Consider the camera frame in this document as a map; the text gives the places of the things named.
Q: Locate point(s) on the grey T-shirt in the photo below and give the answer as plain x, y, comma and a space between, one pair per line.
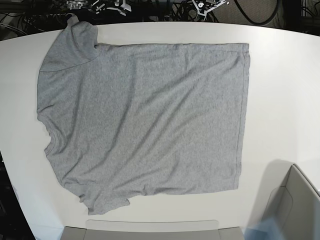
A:
142, 119

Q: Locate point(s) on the grey bin at bottom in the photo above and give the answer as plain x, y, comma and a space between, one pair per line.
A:
124, 230

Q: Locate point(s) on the grey bin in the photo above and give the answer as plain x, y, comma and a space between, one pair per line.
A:
293, 209
124, 230

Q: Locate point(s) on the grey bin at right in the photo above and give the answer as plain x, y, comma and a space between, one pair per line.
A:
293, 209

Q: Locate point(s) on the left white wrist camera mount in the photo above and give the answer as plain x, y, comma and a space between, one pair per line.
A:
204, 7

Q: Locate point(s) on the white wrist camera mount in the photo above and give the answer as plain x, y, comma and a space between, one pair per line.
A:
75, 5
204, 7

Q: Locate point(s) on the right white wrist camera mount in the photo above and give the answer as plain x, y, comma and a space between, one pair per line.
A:
75, 5

